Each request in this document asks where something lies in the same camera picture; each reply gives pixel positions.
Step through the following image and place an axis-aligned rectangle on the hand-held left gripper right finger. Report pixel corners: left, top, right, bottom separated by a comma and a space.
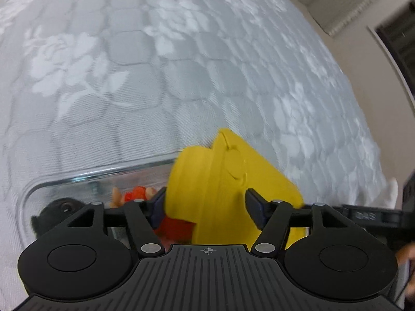
245, 188, 367, 256

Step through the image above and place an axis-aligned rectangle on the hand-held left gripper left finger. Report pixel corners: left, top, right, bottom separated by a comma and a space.
37, 188, 167, 256

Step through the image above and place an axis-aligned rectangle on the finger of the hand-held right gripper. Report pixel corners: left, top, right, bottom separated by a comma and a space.
342, 203, 406, 229

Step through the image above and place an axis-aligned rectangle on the red toy figure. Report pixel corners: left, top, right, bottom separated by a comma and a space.
110, 186, 196, 244

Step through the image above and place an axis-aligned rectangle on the yellow container lid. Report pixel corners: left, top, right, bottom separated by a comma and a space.
165, 129, 307, 245

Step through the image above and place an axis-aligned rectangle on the clear glass container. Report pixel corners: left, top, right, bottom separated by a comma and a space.
18, 151, 195, 245

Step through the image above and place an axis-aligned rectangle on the person's right hand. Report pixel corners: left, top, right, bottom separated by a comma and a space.
396, 242, 415, 264

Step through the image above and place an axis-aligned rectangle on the black key fob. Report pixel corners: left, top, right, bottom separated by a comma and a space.
31, 199, 95, 238

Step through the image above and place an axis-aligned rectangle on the dark window frame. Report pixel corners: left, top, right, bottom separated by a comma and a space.
367, 3, 415, 102

